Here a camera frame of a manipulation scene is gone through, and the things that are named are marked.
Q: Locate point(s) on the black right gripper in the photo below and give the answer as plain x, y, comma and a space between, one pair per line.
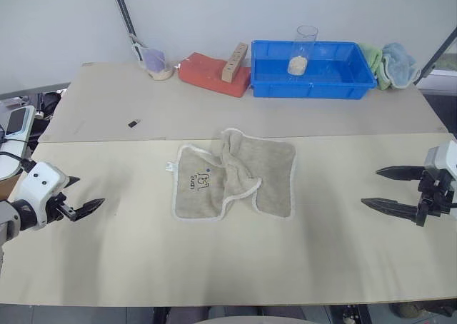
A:
437, 193

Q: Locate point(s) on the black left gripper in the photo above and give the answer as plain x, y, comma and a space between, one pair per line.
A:
57, 203

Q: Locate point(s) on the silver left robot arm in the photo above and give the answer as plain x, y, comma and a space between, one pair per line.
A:
8, 220

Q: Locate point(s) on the beige towel with white trim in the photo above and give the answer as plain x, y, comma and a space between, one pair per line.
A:
242, 181

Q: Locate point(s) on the small black clip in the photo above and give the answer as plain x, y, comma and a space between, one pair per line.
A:
134, 123

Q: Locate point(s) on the white device with dark screen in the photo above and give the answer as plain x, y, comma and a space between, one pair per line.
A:
14, 131

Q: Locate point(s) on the tan object on floor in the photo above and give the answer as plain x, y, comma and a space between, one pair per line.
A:
408, 306

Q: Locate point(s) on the light blue cloth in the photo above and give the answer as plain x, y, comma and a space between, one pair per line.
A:
398, 65

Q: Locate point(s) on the green cloth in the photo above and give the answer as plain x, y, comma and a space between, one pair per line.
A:
373, 61

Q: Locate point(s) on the black slanted pole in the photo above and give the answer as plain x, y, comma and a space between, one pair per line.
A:
437, 54
125, 13

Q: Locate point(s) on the blue plastic bin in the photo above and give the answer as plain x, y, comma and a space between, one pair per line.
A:
314, 70

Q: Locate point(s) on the clear bag with purple contents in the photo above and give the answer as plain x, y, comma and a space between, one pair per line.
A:
155, 63

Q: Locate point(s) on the clear cup with beige contents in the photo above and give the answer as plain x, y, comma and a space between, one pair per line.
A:
300, 58

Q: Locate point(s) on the wooden block with holes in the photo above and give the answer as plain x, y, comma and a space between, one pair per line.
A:
233, 63

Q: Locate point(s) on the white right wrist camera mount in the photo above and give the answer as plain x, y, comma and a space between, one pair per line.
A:
441, 158

